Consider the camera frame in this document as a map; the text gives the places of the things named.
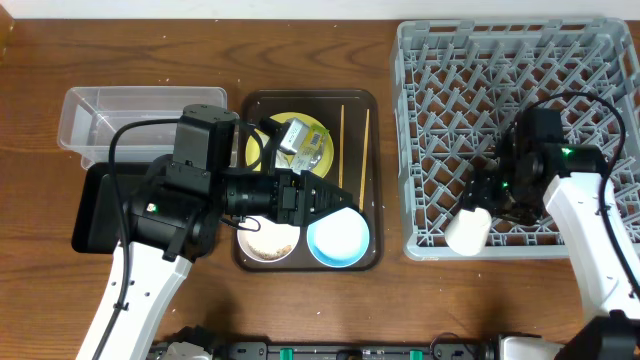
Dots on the brown serving tray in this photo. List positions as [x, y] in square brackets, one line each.
[324, 105]

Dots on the clear plastic bin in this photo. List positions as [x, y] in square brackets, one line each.
[92, 115]

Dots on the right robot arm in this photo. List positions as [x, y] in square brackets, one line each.
[539, 173]

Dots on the right wooden chopstick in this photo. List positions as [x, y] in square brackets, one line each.
[364, 162]

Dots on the left wooden chopstick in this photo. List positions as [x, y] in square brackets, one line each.
[341, 146]

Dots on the wooden chopstick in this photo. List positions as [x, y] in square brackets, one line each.
[364, 162]
[341, 146]

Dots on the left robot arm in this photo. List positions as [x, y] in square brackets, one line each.
[208, 159]

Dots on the green snack wrapper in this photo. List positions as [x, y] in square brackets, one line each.
[311, 147]

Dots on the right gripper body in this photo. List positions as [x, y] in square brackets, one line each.
[492, 192]

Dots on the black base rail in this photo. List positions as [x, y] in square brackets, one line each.
[199, 343]

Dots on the pink bowl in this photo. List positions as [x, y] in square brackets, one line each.
[265, 241]

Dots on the grey dishwasher rack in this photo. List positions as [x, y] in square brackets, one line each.
[457, 85]

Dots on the blue bowl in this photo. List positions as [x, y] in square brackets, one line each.
[340, 239]

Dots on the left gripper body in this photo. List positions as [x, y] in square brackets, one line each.
[292, 198]

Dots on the black waste tray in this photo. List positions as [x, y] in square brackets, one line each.
[158, 214]

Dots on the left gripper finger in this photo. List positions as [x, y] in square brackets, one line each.
[323, 192]
[313, 214]

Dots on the white cup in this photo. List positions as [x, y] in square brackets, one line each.
[468, 231]

